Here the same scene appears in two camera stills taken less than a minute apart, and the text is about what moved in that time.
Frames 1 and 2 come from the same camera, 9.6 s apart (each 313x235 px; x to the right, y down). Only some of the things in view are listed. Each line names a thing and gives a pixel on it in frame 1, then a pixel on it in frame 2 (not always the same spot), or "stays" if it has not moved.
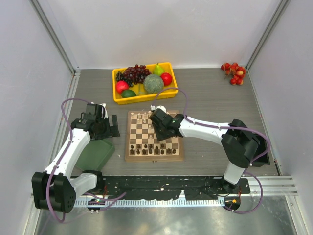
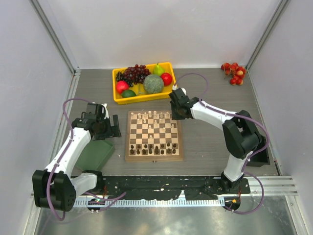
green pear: x=157 y=70 stays
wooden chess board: x=142 y=143 stays
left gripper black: x=114 y=126 stays
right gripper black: x=157 y=123 → x=176 y=115
